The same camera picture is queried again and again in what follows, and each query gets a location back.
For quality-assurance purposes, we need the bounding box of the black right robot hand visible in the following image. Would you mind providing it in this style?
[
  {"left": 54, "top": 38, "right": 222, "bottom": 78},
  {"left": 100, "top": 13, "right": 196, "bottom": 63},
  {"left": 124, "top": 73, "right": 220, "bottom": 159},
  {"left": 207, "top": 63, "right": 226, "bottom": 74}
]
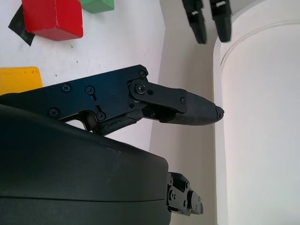
[{"left": 0, "top": 64, "right": 225, "bottom": 225}]

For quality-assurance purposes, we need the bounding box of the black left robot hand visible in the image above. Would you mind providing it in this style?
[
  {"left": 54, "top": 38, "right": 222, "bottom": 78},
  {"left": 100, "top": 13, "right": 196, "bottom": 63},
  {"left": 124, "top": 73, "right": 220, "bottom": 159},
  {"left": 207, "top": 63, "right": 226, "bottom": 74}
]
[{"left": 181, "top": 0, "right": 233, "bottom": 45}]

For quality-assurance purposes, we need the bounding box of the green wooden cube block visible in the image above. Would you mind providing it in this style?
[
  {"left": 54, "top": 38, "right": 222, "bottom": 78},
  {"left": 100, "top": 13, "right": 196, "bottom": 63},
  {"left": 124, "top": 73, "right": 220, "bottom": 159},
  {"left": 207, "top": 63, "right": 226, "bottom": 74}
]
[{"left": 80, "top": 0, "right": 116, "bottom": 14}]

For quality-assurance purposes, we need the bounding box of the yellow wooden cube block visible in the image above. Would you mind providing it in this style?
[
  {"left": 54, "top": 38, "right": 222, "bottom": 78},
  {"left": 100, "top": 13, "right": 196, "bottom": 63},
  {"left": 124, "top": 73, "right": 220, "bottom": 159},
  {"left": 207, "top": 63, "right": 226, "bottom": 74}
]
[{"left": 0, "top": 66, "right": 43, "bottom": 96}]

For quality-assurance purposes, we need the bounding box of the red wooden cube block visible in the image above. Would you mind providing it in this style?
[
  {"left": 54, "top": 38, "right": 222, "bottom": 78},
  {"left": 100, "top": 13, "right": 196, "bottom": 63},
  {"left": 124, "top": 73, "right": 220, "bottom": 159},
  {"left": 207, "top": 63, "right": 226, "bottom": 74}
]
[{"left": 21, "top": 0, "right": 84, "bottom": 42}]

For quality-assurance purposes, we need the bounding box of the white rounded panel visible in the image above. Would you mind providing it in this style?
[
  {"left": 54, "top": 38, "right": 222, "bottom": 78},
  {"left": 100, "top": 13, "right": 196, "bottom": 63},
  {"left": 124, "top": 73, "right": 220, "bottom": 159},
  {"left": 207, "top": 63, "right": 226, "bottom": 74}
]
[{"left": 212, "top": 0, "right": 300, "bottom": 225}]

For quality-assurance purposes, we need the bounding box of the black tape strip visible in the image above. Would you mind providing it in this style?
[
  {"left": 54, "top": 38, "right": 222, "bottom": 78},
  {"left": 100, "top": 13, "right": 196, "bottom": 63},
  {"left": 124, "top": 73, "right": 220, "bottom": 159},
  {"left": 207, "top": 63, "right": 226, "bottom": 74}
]
[{"left": 7, "top": 4, "right": 36, "bottom": 48}]

